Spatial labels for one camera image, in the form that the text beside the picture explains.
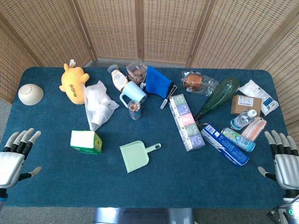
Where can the clear plastic pastry box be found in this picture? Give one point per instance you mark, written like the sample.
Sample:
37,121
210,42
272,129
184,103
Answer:
137,70

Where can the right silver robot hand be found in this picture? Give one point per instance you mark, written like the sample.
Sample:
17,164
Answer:
287,168

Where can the light green plastic dustpan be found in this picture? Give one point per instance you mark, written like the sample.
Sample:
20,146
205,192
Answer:
134,156

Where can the pastel tissue multipack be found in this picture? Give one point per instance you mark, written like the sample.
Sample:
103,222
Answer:
188,121

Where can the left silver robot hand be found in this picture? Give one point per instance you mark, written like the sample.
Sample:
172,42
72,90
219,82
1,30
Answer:
11,163

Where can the blue toothpaste box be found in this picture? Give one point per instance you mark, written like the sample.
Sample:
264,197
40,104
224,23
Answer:
224,145

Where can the light blue mug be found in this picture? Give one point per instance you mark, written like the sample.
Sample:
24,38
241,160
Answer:
134,92

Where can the yellow plush toy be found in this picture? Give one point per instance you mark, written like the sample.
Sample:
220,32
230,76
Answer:
73,81

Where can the cream sauce bottle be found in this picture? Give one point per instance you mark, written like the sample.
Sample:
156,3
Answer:
119,79

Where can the white plastic bag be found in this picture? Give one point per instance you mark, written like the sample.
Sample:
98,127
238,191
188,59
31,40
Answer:
97,105

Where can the white soft pack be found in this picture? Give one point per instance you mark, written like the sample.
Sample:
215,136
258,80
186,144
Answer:
261,93

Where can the dark blue table cloth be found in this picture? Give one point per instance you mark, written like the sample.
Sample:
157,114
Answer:
163,186

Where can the bread in clear wrapper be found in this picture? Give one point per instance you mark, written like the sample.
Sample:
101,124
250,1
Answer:
194,81

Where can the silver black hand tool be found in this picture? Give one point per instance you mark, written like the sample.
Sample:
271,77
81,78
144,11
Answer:
168,96

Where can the woven bamboo folding screen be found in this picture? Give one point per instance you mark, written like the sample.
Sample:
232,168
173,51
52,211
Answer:
112,28

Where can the green tissue pack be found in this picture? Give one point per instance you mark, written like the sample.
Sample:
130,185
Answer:
81,141

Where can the small clear snack jar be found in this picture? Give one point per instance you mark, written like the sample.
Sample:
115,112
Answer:
134,110

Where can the pink orange package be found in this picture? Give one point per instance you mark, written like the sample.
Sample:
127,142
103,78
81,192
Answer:
254,127

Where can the clear water bottle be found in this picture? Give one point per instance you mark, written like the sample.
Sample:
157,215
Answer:
241,120

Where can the grey robot torso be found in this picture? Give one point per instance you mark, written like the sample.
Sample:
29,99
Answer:
142,215

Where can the brown cardboard box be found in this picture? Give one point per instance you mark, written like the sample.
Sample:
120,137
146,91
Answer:
245,105

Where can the beige bowl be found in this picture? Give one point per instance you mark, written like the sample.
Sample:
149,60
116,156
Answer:
30,94

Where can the green glass bottle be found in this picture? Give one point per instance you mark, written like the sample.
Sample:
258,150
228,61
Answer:
218,96

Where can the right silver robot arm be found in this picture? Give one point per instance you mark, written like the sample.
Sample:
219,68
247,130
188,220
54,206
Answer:
290,210

